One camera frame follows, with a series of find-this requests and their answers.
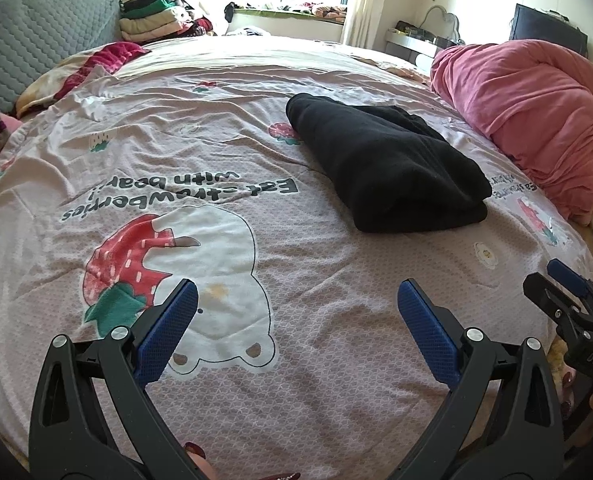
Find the patterned cloth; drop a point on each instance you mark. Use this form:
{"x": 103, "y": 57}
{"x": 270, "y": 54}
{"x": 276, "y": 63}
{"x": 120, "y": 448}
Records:
{"x": 324, "y": 11}

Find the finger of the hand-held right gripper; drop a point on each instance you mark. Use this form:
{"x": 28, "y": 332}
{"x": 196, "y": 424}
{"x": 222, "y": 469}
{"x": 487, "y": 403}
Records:
{"x": 569, "y": 275}
{"x": 546, "y": 295}

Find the black monitor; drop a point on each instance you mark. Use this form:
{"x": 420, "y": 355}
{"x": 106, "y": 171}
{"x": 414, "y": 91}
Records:
{"x": 546, "y": 30}

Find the small black object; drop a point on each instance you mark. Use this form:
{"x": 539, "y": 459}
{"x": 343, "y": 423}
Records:
{"x": 229, "y": 11}

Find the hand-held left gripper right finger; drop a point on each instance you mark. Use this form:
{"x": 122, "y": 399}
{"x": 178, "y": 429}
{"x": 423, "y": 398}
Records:
{"x": 429, "y": 335}

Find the pink duvet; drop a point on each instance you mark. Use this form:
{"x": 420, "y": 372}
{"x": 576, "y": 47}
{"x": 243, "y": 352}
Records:
{"x": 536, "y": 110}

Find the black sweater with orange cuffs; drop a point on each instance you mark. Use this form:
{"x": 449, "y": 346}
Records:
{"x": 391, "y": 170}

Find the person's left hand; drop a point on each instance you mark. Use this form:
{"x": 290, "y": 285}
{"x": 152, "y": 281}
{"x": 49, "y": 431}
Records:
{"x": 204, "y": 462}

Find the green windowsill mat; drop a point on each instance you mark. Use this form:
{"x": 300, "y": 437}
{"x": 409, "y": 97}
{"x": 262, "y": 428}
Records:
{"x": 271, "y": 12}

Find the cream curtain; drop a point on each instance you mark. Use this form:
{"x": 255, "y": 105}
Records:
{"x": 364, "y": 5}

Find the red floral cloth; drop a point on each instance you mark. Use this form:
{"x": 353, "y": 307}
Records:
{"x": 121, "y": 52}

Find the grey quilted cushion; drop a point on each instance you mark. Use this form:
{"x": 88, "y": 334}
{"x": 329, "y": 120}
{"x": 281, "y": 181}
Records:
{"x": 41, "y": 35}

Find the white desk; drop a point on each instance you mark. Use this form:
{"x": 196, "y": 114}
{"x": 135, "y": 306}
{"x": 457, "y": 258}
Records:
{"x": 416, "y": 45}

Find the stack of folded clothes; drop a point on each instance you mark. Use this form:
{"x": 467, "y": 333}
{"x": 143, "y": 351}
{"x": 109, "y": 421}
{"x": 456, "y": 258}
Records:
{"x": 151, "y": 20}

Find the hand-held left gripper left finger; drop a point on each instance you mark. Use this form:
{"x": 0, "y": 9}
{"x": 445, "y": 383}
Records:
{"x": 166, "y": 332}

